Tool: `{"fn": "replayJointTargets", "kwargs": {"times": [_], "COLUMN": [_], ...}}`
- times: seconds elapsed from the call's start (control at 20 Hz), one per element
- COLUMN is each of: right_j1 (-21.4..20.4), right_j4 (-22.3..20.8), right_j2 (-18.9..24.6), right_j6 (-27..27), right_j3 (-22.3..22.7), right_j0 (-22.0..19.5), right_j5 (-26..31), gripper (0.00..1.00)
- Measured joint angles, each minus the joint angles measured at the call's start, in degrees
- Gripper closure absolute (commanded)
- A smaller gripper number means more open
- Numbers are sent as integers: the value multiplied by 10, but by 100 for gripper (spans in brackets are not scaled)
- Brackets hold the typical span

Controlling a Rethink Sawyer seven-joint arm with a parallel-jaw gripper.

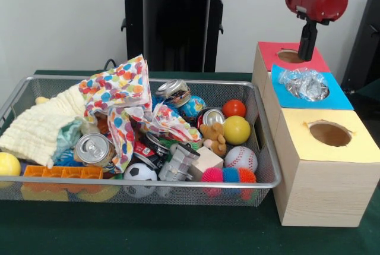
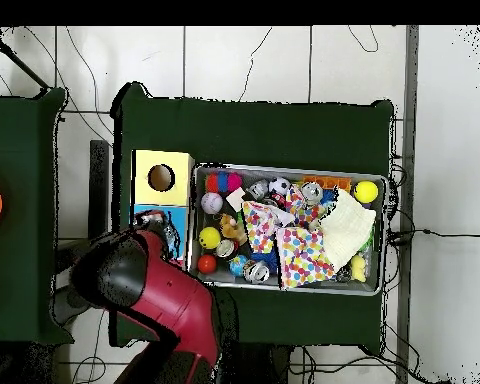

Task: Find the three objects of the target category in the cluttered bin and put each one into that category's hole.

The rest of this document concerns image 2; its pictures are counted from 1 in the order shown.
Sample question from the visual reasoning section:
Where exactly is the rainbow spiky toy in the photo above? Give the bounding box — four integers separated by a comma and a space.
205, 171, 244, 194

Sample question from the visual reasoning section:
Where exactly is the silver and blue can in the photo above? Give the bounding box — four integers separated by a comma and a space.
228, 255, 272, 286

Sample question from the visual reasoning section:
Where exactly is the shallow clear bin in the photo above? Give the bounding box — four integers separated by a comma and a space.
186, 162, 389, 297

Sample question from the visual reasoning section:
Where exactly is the yellow rubber duck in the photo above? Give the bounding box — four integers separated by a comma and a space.
348, 254, 369, 283

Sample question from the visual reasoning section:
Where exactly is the yellow smiley ball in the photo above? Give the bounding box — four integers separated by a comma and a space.
198, 226, 223, 250

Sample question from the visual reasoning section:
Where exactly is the black and white soccer ball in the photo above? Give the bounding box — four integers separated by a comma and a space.
268, 175, 292, 198

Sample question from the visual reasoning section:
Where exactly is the crushed silver can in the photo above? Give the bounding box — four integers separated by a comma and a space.
300, 182, 326, 206

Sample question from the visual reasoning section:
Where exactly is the wooden box with three holes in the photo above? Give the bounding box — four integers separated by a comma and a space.
130, 149, 197, 264

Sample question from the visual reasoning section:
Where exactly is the black flat panel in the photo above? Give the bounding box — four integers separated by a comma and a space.
88, 139, 112, 241

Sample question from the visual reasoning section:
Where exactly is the black floor cable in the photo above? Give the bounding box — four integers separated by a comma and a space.
386, 226, 480, 247

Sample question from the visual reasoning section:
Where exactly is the large polka dot cloth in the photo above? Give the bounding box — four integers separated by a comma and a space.
275, 225, 337, 289

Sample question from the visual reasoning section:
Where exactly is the cream muslin cloth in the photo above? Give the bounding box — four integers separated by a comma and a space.
319, 187, 378, 269

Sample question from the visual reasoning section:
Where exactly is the green covered side table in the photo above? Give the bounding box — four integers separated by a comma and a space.
0, 87, 69, 345

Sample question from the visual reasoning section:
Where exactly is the white baseball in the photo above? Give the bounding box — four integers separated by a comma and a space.
200, 191, 225, 215

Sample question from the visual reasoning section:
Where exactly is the red ball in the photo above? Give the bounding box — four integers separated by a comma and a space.
197, 253, 219, 275

